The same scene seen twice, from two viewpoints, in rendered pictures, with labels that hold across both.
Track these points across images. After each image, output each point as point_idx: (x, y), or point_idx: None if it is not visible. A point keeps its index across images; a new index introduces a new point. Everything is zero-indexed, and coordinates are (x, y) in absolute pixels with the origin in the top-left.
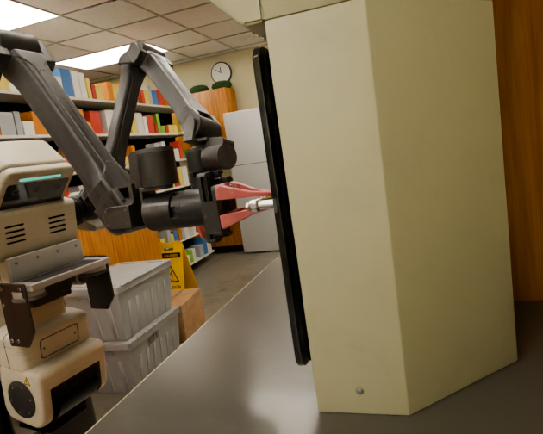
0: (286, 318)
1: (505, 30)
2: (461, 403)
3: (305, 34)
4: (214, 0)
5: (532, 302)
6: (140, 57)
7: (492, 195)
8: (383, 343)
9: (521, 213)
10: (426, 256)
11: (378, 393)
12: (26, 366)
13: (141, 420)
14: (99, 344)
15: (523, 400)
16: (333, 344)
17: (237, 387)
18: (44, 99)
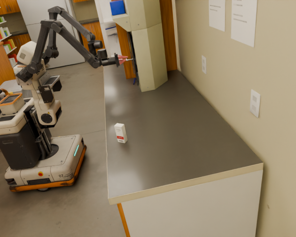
0: (122, 82)
1: (161, 18)
2: (161, 86)
3: (138, 33)
4: (122, 27)
5: (168, 71)
6: (60, 12)
7: (163, 54)
8: (151, 79)
9: (166, 54)
10: (155, 65)
11: (150, 87)
12: (47, 108)
13: (112, 99)
14: (59, 101)
15: (169, 84)
16: (143, 81)
17: (124, 92)
18: (72, 39)
